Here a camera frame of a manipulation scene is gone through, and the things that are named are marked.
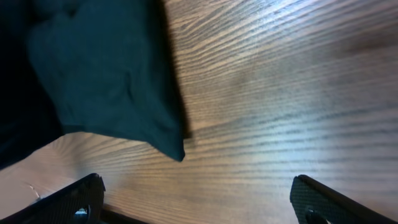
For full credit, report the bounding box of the black t-shirt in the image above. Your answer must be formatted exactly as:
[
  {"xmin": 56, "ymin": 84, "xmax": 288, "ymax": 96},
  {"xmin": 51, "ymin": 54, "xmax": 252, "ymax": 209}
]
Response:
[{"xmin": 1, "ymin": 0, "xmax": 185, "ymax": 168}]

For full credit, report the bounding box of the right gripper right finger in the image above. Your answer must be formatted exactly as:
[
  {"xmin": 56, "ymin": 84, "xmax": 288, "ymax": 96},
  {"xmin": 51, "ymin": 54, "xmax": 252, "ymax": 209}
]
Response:
[{"xmin": 290, "ymin": 175, "xmax": 397, "ymax": 224}]

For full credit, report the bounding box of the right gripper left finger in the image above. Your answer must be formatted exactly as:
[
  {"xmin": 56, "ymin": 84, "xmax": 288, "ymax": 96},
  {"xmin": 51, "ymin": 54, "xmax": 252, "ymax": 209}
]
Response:
[{"xmin": 1, "ymin": 173, "xmax": 106, "ymax": 224}]

